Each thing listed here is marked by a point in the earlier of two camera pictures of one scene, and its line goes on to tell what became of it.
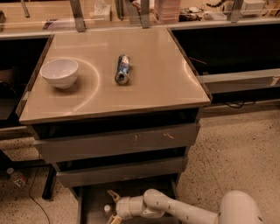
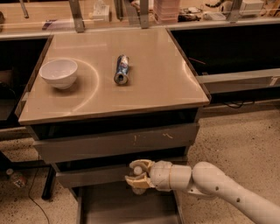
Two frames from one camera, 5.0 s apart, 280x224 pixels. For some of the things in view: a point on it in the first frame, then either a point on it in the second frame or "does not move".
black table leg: (49, 184) does not move
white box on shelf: (101, 11) does not move
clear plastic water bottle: (108, 212) to (137, 170)
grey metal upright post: (145, 14) does not move
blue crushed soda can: (122, 69) does not move
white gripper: (123, 206) to (161, 175)
